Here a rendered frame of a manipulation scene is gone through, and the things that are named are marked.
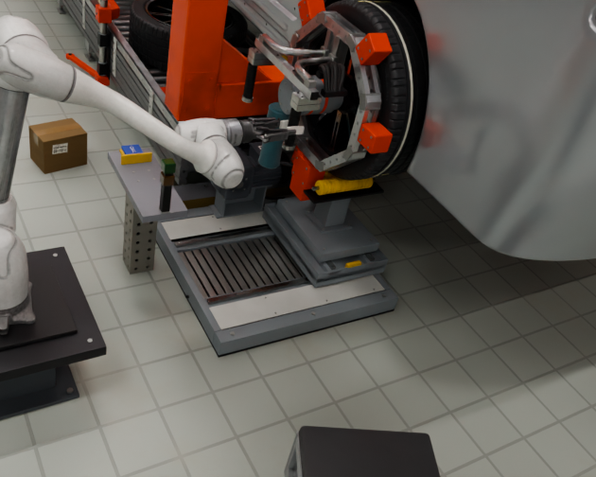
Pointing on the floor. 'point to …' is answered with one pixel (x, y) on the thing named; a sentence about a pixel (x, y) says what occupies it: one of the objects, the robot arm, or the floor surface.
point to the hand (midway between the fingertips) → (291, 127)
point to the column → (138, 241)
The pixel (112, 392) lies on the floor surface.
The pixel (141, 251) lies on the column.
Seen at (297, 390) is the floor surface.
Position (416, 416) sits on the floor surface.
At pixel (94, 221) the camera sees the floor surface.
